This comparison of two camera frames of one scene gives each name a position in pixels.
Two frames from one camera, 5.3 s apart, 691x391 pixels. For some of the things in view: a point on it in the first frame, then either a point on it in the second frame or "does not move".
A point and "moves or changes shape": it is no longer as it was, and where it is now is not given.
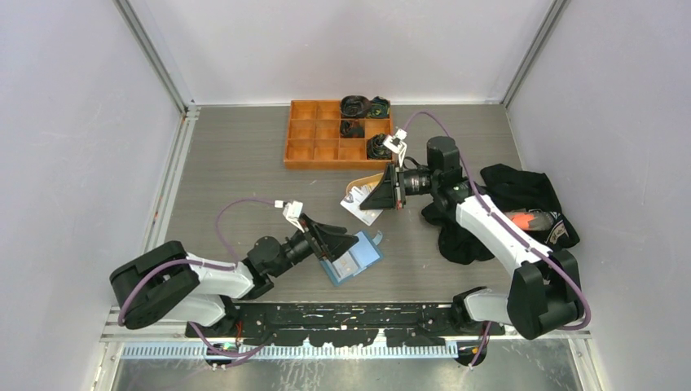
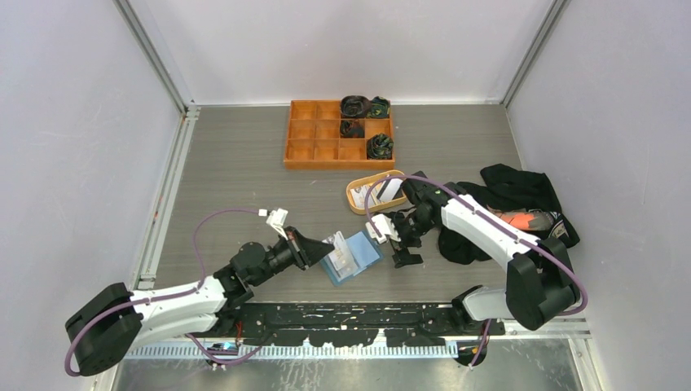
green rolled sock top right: (380, 107) does not move
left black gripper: (329, 242) → (305, 252)
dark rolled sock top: (354, 106) does not move
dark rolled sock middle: (352, 129) does not move
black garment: (514, 190) does not move
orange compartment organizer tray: (314, 141) does not move
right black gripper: (387, 195) → (402, 256)
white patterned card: (355, 198) moves or changes shape
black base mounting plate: (344, 326) does not move
